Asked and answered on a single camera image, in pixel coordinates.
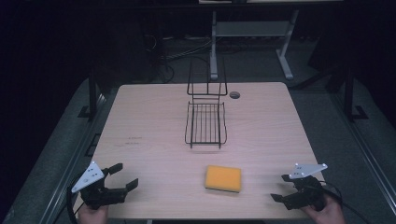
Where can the yellow sponge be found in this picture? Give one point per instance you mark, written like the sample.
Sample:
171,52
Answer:
223,178

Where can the person's left hand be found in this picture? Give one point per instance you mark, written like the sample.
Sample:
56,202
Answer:
92,215

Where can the black metal post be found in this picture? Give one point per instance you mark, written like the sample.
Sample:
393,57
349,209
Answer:
92,93
350,93

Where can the person's right hand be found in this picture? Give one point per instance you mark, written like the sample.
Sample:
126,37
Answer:
327,214

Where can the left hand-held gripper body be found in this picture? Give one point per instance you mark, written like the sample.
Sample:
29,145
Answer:
93,186

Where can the grey metal desk frame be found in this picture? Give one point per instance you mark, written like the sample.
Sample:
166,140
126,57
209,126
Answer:
249,29

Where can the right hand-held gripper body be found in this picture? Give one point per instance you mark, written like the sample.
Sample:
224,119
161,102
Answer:
306,186

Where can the aluminium floor rail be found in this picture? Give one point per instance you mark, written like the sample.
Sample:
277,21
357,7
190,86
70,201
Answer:
67,168
364,146

